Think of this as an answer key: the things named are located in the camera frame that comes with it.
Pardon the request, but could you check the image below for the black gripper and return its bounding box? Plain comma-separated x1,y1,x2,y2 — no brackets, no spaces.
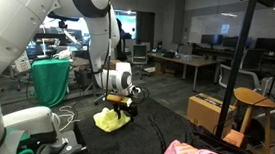
112,102,140,124

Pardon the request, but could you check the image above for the bright yellow cloth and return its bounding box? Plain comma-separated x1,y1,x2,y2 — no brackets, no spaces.
92,105,133,136

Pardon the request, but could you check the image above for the person in dark clothes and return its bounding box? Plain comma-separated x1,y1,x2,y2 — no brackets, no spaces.
112,18,134,62

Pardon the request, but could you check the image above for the black velvet tablecloth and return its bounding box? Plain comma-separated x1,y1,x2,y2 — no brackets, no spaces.
71,91,275,154

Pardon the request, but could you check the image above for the small open cardboard box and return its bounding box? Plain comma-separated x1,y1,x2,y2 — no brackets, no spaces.
107,58,123,71

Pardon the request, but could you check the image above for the grey mesh back chair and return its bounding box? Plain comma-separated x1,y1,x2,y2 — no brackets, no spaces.
129,43,154,80

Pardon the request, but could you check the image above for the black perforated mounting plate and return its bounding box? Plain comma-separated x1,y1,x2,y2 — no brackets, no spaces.
34,126,90,154

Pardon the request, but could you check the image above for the cardboard box with black tape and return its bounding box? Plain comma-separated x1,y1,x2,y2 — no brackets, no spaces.
185,92,239,137

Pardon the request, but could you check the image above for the green draped table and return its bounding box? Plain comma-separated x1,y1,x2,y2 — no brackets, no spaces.
28,56,72,110

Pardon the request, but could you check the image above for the small white object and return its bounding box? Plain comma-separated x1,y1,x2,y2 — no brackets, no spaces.
53,46,74,62

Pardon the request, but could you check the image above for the light wooden desk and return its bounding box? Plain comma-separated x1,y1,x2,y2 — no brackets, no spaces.
145,51,218,94

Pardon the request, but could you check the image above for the white paper sign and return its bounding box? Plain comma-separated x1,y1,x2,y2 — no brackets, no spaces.
12,50,33,76

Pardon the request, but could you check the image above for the black stand pole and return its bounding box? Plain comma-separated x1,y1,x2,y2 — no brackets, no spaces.
213,0,275,144

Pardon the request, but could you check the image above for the black computer monitor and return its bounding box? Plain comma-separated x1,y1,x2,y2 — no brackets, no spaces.
253,35,275,55
199,32,224,50
222,34,253,51

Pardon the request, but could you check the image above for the wooden stool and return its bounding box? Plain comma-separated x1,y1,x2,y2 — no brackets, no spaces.
228,86,275,154

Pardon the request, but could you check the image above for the yellow wrist camera mount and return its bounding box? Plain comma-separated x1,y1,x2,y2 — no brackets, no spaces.
105,93,134,109

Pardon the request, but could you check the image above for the white floor cable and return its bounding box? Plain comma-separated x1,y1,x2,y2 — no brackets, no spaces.
56,103,82,133

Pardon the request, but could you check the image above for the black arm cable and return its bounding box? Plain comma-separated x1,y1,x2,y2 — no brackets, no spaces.
84,2,158,106

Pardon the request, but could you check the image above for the black stereo camera bar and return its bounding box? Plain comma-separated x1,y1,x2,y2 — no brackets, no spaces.
45,12,81,32

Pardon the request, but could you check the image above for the grey frame office chair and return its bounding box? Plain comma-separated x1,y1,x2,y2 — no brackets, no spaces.
217,63,263,93

